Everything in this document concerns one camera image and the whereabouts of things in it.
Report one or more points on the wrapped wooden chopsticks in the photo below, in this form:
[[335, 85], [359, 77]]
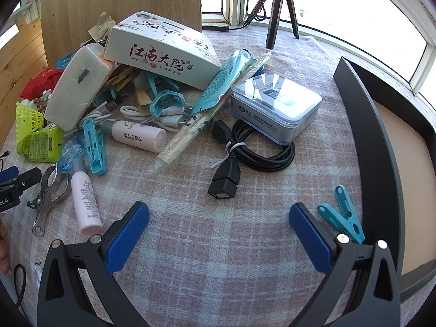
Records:
[[190, 129]]

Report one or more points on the silver tin with clear lid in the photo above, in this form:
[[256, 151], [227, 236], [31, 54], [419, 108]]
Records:
[[276, 109]]

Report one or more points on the black container with tan bottom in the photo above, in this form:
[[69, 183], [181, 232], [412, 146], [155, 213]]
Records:
[[385, 136]]

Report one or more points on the black power strip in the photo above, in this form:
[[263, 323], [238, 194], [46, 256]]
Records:
[[216, 27]]

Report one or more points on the wooden clothes pegs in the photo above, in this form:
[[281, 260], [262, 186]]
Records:
[[119, 76]]

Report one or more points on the blue and black packet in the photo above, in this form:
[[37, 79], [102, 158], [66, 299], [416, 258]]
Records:
[[66, 58]]

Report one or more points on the red packet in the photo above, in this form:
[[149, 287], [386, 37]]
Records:
[[41, 83]]

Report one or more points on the person's left hand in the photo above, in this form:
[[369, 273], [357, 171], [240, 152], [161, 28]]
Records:
[[3, 255]]

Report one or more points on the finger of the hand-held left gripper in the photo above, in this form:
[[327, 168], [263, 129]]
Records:
[[25, 179]]

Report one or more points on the white bead cluster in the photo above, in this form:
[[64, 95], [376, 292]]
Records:
[[46, 98]]

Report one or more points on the white printed cardboard box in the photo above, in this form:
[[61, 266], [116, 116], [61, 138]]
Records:
[[163, 47]]

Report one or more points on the black tripod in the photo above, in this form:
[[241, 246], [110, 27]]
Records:
[[272, 24]]

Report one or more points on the brown paper sachet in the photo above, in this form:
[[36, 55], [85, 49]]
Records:
[[143, 97]]

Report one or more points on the teal printed tube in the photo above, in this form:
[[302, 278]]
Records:
[[224, 78]]

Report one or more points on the metal spring clip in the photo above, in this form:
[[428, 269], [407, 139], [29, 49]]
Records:
[[47, 194]]

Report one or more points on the clear blue plastic piece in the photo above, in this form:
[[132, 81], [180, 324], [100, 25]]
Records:
[[70, 153]]

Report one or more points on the small blue clothes peg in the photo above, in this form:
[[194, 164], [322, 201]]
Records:
[[102, 97]]

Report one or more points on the crumpled paper tag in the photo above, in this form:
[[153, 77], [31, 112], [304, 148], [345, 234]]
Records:
[[102, 27]]

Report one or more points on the wooden board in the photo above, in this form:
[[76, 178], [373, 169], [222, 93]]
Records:
[[102, 0]]

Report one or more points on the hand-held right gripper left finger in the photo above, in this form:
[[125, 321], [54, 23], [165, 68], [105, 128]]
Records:
[[127, 235]]

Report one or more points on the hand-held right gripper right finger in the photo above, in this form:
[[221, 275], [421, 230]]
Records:
[[310, 238]]

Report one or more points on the white tissue pack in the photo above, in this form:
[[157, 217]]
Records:
[[75, 88]]

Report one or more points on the pink lotion bottle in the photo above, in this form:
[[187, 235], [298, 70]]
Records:
[[85, 204], [136, 136]]

